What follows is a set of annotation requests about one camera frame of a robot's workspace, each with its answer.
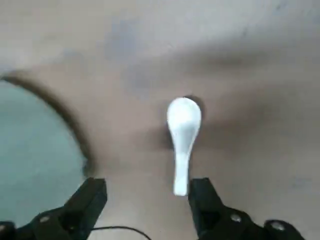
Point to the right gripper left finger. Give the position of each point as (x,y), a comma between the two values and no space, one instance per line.
(82,205)

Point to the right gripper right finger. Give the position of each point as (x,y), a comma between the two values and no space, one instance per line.
(210,217)

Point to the white ceramic soup spoon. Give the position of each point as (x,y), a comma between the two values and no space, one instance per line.
(183,125)

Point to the steel steamer insert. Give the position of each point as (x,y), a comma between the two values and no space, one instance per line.
(30,137)

